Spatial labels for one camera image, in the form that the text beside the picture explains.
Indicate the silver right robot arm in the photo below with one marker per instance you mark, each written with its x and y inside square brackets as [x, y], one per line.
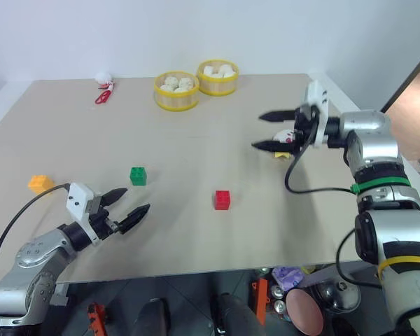
[388, 217]

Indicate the white fluffy ball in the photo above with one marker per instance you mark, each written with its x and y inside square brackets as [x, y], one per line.
[103, 77]

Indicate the brown round ball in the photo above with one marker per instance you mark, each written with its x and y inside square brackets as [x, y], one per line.
[305, 311]

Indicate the purple snack packet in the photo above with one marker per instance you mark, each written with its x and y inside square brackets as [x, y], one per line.
[287, 277]

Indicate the orange clamp tool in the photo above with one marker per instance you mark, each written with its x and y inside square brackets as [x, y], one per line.
[97, 318]

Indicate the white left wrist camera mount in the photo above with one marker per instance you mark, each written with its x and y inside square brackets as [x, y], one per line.
[77, 197]

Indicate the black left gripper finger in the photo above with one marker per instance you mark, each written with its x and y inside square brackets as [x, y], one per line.
[134, 217]
[113, 196]

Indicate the round cream bun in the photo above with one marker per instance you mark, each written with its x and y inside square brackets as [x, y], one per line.
[186, 83]
[180, 90]
[171, 81]
[167, 87]

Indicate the orange toy brick cube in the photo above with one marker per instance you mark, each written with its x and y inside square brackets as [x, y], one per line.
[40, 183]

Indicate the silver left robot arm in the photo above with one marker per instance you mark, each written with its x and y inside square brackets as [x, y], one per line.
[38, 266]

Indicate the yellow small piece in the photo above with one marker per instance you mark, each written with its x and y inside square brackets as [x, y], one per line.
[281, 155]

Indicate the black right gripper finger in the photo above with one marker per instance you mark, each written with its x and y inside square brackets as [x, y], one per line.
[274, 145]
[280, 116]

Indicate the red toy brick cube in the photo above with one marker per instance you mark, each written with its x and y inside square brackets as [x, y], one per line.
[222, 200]

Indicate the orange plastic bracket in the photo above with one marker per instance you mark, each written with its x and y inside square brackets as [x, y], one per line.
[262, 301]

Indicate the red and white ribbon trinket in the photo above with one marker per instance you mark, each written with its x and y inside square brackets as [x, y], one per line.
[104, 96]

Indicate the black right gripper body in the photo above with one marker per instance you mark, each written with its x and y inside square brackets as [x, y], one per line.
[305, 129]

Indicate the white steamed roll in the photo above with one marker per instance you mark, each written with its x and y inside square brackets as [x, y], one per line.
[224, 68]
[230, 74]
[209, 70]
[217, 75]

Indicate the dark door frame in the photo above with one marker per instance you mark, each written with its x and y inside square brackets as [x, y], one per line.
[406, 80]

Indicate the brown cardboard panel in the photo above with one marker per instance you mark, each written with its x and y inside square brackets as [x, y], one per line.
[414, 115]

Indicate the green toy brick cube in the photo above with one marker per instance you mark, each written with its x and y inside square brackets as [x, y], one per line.
[138, 176]

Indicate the bamboo steamer with round buns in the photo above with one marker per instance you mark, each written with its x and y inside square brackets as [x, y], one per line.
[176, 101]

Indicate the bamboo steamer with white rolls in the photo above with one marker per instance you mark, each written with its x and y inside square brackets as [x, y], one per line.
[217, 87]

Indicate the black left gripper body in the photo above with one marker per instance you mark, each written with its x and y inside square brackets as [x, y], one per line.
[99, 222]

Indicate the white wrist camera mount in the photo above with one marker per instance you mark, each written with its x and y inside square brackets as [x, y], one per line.
[320, 105]
[77, 197]

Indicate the silver drink can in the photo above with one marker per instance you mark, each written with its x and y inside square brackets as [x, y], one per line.
[277, 291]
[279, 307]

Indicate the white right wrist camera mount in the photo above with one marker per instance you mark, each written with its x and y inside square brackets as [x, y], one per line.
[320, 105]

